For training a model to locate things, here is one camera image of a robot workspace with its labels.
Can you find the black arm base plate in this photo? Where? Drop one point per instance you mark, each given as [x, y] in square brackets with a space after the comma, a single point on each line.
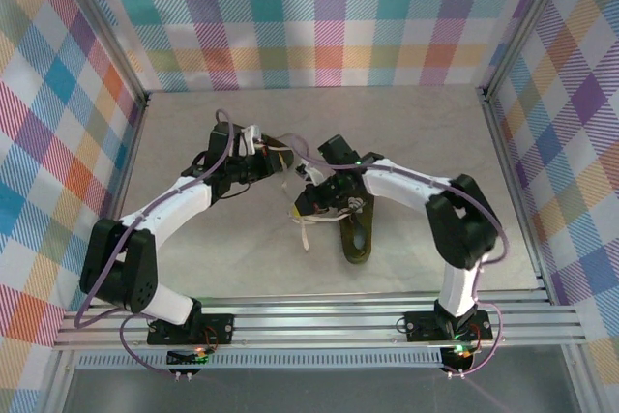
[421, 327]
[225, 328]

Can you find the small circuit board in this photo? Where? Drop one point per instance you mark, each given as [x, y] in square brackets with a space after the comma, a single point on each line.
[186, 359]
[457, 360]

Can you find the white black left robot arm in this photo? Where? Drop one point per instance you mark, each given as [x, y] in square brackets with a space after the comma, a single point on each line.
[184, 200]

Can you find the aluminium mounting rail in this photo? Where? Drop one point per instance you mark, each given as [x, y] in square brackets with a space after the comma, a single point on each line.
[314, 323]

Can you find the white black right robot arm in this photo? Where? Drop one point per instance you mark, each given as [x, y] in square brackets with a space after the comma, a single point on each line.
[401, 185]

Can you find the colourful plaid cloth panel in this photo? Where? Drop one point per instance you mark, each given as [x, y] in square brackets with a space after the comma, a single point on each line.
[309, 21]
[580, 142]
[38, 142]

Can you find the aluminium side rail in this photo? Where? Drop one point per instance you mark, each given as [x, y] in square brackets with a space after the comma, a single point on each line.
[120, 190]
[513, 190]

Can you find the white shoelace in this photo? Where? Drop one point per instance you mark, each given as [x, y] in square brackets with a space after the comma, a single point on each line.
[283, 185]
[305, 236]

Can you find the aluminium corner post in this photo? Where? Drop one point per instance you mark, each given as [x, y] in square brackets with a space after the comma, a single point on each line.
[523, 21]
[109, 36]

